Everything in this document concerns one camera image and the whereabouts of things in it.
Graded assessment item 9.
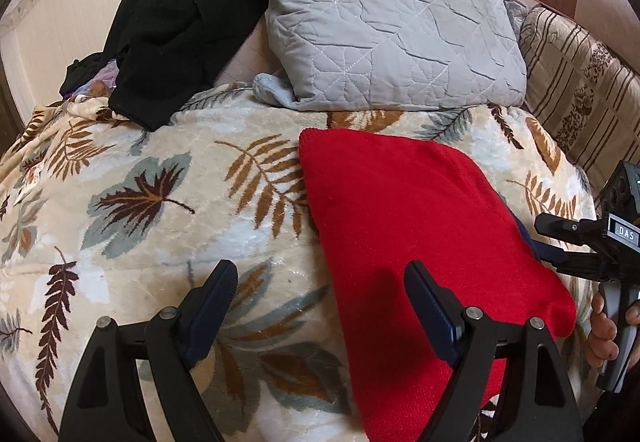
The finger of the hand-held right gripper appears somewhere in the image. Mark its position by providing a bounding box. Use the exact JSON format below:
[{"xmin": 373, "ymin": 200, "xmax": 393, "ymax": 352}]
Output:
[
  {"xmin": 530, "ymin": 239, "xmax": 621, "ymax": 284},
  {"xmin": 534, "ymin": 213, "xmax": 608, "ymax": 249}
]

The black garment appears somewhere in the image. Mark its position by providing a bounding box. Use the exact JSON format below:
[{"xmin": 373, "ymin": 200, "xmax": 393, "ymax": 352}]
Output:
[{"xmin": 60, "ymin": 0, "xmax": 271, "ymax": 132}]

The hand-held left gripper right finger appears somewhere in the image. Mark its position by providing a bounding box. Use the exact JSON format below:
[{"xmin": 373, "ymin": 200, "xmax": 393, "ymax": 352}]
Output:
[{"xmin": 404, "ymin": 261, "xmax": 585, "ymax": 442}]

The striped beige headboard cushion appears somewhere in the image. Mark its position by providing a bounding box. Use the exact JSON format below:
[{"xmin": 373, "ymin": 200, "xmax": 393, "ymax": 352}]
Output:
[{"xmin": 519, "ymin": 6, "xmax": 640, "ymax": 203}]

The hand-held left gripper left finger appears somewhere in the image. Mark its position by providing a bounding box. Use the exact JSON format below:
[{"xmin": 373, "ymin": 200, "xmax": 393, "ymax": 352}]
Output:
[{"xmin": 57, "ymin": 259, "xmax": 239, "ymax": 442}]

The grey quilted pillow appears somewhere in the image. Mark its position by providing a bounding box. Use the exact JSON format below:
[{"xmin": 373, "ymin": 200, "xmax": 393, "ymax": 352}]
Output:
[{"xmin": 239, "ymin": 0, "xmax": 528, "ymax": 112}]

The person's right hand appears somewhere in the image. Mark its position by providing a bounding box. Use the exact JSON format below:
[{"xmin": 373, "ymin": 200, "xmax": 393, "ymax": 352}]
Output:
[{"xmin": 586, "ymin": 291, "xmax": 609, "ymax": 369}]

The leaf print blanket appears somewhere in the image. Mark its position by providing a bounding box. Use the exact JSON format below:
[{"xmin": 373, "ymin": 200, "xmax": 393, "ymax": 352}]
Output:
[{"xmin": 0, "ymin": 82, "xmax": 601, "ymax": 442}]

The red and blue knit sweater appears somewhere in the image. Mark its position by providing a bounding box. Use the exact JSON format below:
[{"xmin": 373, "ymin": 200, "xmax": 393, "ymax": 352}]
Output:
[{"xmin": 298, "ymin": 128, "xmax": 577, "ymax": 442}]

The purple cloth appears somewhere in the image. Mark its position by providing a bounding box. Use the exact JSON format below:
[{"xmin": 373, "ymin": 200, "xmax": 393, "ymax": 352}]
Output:
[{"xmin": 75, "ymin": 65, "xmax": 119, "ymax": 98}]

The pink pillow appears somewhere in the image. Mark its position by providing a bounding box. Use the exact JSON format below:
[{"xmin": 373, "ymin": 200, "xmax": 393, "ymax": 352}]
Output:
[{"xmin": 212, "ymin": 40, "xmax": 281, "ymax": 88}]

